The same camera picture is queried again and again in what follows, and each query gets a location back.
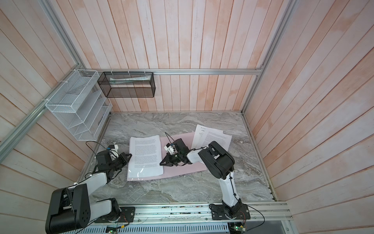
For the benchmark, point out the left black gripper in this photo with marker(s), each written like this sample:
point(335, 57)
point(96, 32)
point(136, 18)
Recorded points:
point(122, 157)

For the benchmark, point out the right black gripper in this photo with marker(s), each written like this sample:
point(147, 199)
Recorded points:
point(168, 158)

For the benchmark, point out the printed paper sheet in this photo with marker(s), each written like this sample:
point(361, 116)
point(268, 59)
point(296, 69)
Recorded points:
point(198, 138)
point(146, 157)
point(222, 139)

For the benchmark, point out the pink file folder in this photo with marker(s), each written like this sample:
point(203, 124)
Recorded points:
point(176, 170)

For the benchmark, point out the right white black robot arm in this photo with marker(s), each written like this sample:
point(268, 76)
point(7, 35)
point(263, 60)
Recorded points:
point(219, 162)

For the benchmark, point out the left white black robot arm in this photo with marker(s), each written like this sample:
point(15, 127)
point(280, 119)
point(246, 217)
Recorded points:
point(70, 208)

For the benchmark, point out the horizontal aluminium back bar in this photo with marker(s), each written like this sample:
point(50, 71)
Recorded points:
point(179, 71)

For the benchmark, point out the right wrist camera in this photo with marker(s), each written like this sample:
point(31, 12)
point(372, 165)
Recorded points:
point(170, 149)

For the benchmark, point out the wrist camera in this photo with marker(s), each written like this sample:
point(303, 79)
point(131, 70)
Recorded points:
point(170, 149)
point(112, 147)

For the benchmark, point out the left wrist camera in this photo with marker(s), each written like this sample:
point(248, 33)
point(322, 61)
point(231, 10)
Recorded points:
point(112, 147)

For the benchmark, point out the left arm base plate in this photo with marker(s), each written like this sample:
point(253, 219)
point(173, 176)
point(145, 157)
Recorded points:
point(125, 214)

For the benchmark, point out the black mesh wall basket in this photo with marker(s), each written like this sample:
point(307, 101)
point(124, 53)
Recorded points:
point(127, 84)

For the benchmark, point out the white perforated cable duct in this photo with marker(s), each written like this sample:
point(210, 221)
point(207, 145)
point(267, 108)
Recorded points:
point(183, 228)

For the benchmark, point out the white wire mesh shelf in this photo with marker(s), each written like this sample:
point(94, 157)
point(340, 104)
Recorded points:
point(81, 110)

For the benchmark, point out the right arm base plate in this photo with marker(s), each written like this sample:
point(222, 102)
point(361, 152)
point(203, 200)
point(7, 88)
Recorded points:
point(224, 212)

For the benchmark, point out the aluminium front rail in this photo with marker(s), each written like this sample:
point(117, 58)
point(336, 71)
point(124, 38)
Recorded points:
point(201, 213)

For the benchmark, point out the left aluminium frame bar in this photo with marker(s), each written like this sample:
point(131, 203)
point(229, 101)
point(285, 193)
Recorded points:
point(19, 132)

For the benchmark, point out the right aluminium frame post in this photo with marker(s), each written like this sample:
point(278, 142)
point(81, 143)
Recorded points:
point(274, 25)

